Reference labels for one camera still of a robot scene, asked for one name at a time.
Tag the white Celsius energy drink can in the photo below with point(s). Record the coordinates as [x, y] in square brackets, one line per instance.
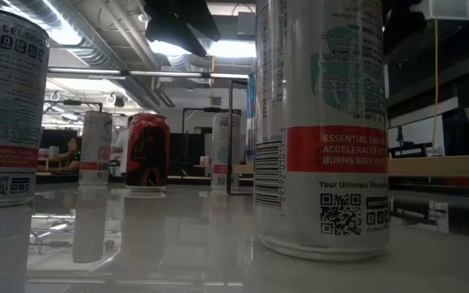
[320, 154]
[95, 150]
[6, 122]
[220, 142]

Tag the person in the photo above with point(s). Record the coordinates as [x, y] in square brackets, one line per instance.
[121, 146]
[71, 156]

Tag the white hanging box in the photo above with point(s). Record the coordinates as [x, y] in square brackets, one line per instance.
[450, 10]

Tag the long ceiling light tube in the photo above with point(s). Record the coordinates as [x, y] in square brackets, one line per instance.
[96, 71]

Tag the silver spiral ventilation duct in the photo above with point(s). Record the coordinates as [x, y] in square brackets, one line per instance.
[92, 49]

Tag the black partition panel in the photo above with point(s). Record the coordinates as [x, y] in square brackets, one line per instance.
[189, 154]

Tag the bright ceiling light panel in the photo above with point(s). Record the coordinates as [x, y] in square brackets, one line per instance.
[230, 49]

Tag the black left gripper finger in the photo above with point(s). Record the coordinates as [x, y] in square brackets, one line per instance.
[189, 10]
[173, 32]

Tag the red soda can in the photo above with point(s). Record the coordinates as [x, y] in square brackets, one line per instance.
[147, 154]

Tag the silver blue Red Bull can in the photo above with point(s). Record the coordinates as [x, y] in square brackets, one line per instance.
[251, 122]

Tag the wooden shelf with black frame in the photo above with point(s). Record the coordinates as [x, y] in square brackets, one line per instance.
[442, 167]

